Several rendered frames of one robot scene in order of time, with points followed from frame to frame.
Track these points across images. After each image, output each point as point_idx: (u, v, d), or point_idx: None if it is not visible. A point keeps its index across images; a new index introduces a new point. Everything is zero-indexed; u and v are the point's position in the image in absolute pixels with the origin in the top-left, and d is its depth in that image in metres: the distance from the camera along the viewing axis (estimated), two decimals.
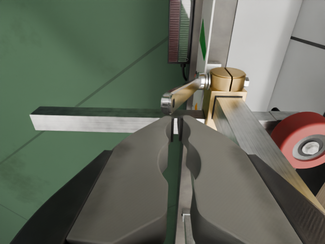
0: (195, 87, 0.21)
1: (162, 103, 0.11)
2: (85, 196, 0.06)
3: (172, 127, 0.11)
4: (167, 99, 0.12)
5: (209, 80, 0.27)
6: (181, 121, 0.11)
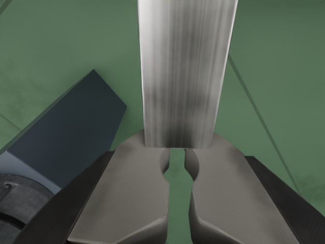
0: None
1: None
2: (86, 197, 0.06)
3: None
4: None
5: None
6: None
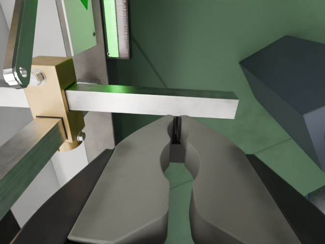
0: None
1: (20, 86, 0.10)
2: (86, 195, 0.06)
3: (174, 126, 0.11)
4: (22, 69, 0.10)
5: None
6: (180, 121, 0.11)
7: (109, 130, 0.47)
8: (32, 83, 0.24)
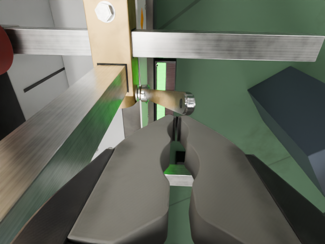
0: (152, 95, 0.21)
1: (193, 106, 0.11)
2: (86, 195, 0.06)
3: (174, 126, 0.11)
4: (186, 104, 0.12)
5: (136, 95, 0.28)
6: (179, 121, 0.11)
7: None
8: None
